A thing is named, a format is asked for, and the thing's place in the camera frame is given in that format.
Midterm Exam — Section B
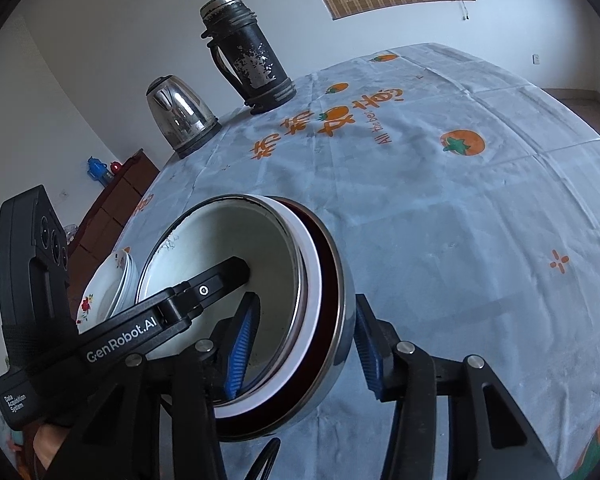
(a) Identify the white enamel bowl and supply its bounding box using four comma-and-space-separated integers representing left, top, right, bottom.
136, 195, 322, 413

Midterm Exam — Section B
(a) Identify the pink floral white plate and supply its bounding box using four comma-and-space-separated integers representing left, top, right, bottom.
108, 250, 140, 318

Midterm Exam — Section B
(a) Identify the red flower white plate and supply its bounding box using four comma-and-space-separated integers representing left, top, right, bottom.
76, 250, 122, 334

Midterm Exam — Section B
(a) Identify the large stainless steel bowl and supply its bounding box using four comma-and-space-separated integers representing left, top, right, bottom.
216, 196, 355, 442

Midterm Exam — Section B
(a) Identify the red plastic bowl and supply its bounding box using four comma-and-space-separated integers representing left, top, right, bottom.
214, 195, 323, 419

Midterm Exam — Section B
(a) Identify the person's left hand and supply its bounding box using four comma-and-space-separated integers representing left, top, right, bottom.
33, 424, 69, 469

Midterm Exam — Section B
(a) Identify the dark red wooden cabinet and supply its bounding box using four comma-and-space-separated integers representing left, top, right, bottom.
68, 150, 159, 318

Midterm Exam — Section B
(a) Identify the blue bottle on cabinet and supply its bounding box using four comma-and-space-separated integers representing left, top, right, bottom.
87, 157, 114, 188

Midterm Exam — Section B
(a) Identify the stainless steel electric kettle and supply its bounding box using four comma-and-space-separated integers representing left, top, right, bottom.
146, 75, 222, 158

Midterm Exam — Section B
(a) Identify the light blue persimmon tablecloth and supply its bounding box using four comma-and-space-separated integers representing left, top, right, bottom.
118, 44, 600, 479

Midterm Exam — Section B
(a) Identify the black thermos flask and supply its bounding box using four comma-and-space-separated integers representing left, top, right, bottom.
200, 0, 296, 115

